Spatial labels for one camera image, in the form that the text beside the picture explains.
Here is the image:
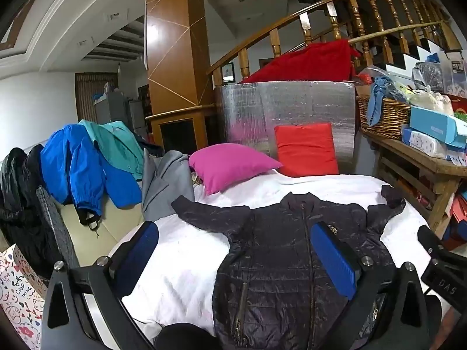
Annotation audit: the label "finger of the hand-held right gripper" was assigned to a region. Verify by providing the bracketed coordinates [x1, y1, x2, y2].
[417, 225, 467, 263]

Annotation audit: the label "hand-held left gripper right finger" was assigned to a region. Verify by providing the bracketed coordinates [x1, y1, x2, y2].
[310, 222, 444, 350]

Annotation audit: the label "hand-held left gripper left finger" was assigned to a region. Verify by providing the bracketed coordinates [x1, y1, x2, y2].
[41, 222, 160, 350]

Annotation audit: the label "black puffer jacket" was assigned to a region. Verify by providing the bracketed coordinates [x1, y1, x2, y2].
[171, 185, 407, 350]

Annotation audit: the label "red boxes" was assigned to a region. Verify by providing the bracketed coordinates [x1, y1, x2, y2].
[443, 193, 467, 252]

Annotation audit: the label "beige sofa seat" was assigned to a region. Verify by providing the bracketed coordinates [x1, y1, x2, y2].
[66, 190, 147, 267]

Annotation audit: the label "white embossed blanket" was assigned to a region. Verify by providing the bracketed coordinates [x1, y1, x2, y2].
[84, 169, 453, 340]

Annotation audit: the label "grey coat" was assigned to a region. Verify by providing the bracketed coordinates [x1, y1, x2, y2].
[140, 148, 196, 223]

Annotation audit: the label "wooden table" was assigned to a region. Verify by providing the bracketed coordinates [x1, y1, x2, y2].
[359, 127, 467, 237]

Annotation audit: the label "white tissue pack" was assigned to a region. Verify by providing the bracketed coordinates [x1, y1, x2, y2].
[401, 126, 451, 159]

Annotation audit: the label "teal jacket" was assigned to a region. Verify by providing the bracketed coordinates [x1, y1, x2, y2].
[78, 119, 144, 181]

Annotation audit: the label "blue jacket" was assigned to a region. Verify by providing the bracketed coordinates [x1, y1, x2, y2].
[40, 124, 143, 227]

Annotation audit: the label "magenta pillow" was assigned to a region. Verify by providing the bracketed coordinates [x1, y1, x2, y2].
[189, 144, 284, 195]

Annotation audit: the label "blue cardboard box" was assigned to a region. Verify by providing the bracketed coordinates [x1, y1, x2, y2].
[409, 106, 467, 150]

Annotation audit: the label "red pillow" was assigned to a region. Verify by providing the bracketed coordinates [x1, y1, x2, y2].
[274, 123, 340, 178]

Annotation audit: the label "wicker basket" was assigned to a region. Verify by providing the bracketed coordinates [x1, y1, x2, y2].
[356, 95, 413, 141]

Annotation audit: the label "black shiny jacket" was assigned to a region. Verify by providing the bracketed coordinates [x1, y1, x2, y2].
[0, 145, 62, 278]

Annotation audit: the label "cream plastic bag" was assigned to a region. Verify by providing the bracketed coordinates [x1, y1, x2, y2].
[409, 91, 455, 115]

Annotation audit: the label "grey cabinet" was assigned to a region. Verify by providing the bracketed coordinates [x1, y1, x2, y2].
[93, 91, 148, 132]

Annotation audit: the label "patterned gift bag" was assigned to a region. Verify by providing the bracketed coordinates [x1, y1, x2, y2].
[0, 244, 50, 350]

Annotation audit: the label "blue cloth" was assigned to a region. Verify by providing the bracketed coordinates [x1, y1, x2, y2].
[366, 76, 407, 128]

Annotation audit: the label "brown curtain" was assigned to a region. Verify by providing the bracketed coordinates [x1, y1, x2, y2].
[75, 73, 119, 125]

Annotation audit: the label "clear plastic bag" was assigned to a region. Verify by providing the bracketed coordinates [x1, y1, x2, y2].
[412, 62, 453, 92]

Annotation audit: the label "wooden cabinet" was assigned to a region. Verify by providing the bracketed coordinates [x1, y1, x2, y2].
[145, 0, 219, 154]

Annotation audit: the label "wooden stair railing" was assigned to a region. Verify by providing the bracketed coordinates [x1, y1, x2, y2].
[208, 0, 462, 84]

